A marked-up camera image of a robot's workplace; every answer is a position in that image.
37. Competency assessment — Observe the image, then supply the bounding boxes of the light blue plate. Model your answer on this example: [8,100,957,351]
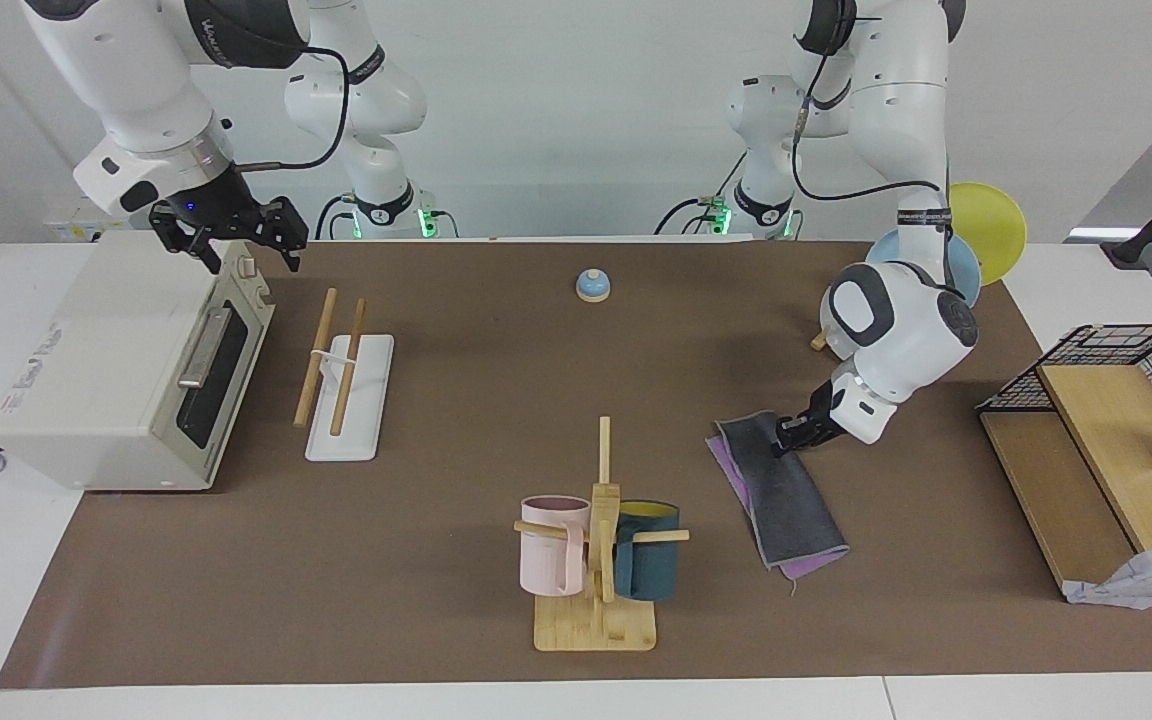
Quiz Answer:
[866,228,983,309]

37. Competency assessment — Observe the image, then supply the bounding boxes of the purple grey-backed towel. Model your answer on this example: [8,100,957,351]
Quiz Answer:
[706,410,850,598]

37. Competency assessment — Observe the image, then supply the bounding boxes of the yellow plate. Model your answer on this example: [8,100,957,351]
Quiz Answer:
[948,182,1028,287]

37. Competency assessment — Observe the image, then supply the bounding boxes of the brown table mat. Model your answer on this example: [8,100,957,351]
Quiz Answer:
[0,240,1152,689]

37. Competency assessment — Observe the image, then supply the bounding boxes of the wooden shelf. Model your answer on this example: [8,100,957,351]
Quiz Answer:
[981,362,1152,601]

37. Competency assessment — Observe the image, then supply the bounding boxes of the beige toaster oven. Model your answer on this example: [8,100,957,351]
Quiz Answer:
[0,232,277,493]

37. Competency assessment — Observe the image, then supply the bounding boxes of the white power strip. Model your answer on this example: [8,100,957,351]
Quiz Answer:
[44,195,152,243]

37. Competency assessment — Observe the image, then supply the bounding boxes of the dark green mug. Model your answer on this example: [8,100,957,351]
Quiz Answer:
[613,499,682,602]

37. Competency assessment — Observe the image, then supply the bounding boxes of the black wire basket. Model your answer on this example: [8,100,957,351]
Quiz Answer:
[976,323,1152,426]

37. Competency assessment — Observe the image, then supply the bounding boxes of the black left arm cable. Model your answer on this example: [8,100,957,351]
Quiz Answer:
[791,0,952,216]

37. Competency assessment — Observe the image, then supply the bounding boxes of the white towel rack wooden bars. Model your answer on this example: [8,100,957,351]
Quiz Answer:
[293,288,396,463]

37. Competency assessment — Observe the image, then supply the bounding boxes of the wooden mug tree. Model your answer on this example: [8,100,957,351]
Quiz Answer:
[513,416,691,653]

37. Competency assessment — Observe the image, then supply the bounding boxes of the black base cable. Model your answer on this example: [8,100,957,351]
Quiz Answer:
[314,193,357,241]
[654,150,747,237]

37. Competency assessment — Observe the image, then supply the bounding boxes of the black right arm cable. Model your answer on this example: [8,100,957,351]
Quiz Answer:
[236,45,352,173]

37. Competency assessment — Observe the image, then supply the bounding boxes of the pink mug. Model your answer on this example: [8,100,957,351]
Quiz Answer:
[519,495,592,598]

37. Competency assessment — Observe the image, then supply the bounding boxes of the marble-pattern paper sheet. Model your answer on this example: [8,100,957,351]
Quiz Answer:
[1064,538,1152,611]

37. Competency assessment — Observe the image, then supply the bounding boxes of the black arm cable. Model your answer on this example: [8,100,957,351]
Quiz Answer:
[791,0,952,216]
[236,45,352,173]

